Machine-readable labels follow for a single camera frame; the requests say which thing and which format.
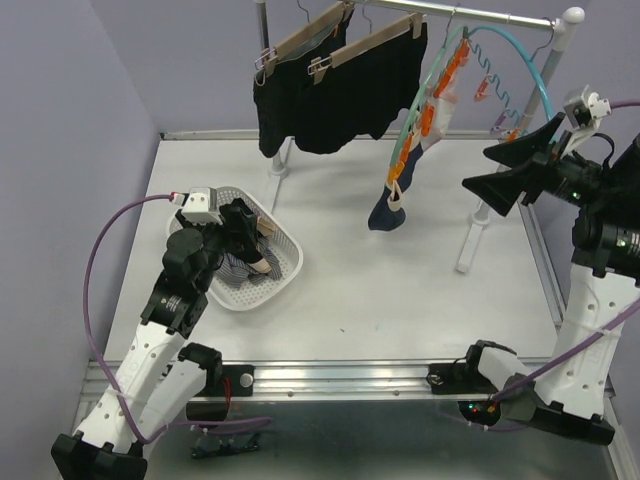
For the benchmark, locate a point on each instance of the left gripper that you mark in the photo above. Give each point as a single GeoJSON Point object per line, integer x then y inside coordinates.
{"type": "Point", "coordinates": [214, 227]}

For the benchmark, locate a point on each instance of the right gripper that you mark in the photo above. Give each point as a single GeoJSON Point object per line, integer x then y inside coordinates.
{"type": "Point", "coordinates": [505, 188]}

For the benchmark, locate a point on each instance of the black underwear beige waistband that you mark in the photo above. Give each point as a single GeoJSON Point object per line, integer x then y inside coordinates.
{"type": "Point", "coordinates": [262, 266]}

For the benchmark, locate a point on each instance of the grey striped underwear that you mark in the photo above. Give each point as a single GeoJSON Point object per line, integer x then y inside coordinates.
{"type": "Point", "coordinates": [235, 273]}

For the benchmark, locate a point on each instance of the green plastic clip hanger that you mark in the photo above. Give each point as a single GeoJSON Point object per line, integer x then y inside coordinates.
{"type": "Point", "coordinates": [443, 72]}

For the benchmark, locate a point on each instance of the navy blue underwear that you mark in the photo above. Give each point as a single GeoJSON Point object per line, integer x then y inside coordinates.
{"type": "Point", "coordinates": [388, 213]}

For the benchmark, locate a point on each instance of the blue plastic clip hanger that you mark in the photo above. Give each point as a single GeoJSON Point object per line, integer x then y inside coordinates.
{"type": "Point", "coordinates": [493, 81]}

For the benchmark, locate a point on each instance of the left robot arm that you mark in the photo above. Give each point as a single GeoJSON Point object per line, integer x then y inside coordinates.
{"type": "Point", "coordinates": [162, 370]}

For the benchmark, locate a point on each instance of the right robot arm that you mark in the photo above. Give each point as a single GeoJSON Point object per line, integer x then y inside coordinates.
{"type": "Point", "coordinates": [565, 396]}

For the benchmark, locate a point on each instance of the white underwear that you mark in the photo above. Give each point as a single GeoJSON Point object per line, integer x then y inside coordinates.
{"type": "Point", "coordinates": [444, 106]}

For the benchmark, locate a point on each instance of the rear wooden clip hanger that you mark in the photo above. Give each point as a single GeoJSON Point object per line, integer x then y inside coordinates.
{"type": "Point", "coordinates": [270, 55]}

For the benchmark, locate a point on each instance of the wooden clip hanger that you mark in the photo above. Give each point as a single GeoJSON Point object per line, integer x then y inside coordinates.
{"type": "Point", "coordinates": [270, 55]}
{"type": "Point", "coordinates": [409, 23]}

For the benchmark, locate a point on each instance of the front wooden clip hanger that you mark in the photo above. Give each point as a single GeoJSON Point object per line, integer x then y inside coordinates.
{"type": "Point", "coordinates": [409, 23]}

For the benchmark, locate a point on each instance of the orange clothes peg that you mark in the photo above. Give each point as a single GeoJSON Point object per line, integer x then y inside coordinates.
{"type": "Point", "coordinates": [512, 134]}

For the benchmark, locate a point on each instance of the purple clothes peg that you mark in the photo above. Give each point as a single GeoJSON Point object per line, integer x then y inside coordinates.
{"type": "Point", "coordinates": [497, 126]}

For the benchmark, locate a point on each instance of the white perforated plastic basket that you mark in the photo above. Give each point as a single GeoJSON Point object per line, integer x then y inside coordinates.
{"type": "Point", "coordinates": [276, 238]}

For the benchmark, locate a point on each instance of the rear black shorts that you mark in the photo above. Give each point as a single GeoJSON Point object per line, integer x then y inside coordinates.
{"type": "Point", "coordinates": [278, 96]}

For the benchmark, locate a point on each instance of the black shorts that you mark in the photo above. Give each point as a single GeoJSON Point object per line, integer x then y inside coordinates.
{"type": "Point", "coordinates": [361, 97]}
{"type": "Point", "coordinates": [278, 96]}

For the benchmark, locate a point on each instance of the metal clothes rack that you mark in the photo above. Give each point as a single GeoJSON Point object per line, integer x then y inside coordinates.
{"type": "Point", "coordinates": [322, 91]}

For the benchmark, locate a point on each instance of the front black shorts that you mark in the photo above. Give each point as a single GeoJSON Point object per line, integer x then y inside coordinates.
{"type": "Point", "coordinates": [361, 97]}

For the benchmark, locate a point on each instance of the black eyeglasses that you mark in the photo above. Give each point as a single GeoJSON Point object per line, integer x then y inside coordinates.
{"type": "Point", "coordinates": [217, 447]}

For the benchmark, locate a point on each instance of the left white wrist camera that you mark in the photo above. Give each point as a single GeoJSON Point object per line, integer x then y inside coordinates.
{"type": "Point", "coordinates": [198, 206]}

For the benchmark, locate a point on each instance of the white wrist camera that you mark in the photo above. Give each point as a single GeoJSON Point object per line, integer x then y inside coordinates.
{"type": "Point", "coordinates": [585, 110]}
{"type": "Point", "coordinates": [198, 206]}

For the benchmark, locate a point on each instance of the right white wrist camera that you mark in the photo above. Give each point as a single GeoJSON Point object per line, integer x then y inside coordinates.
{"type": "Point", "coordinates": [585, 110]}

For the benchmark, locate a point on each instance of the aluminium mounting rail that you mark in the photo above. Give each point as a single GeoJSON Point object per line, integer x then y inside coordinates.
{"type": "Point", "coordinates": [327, 381]}

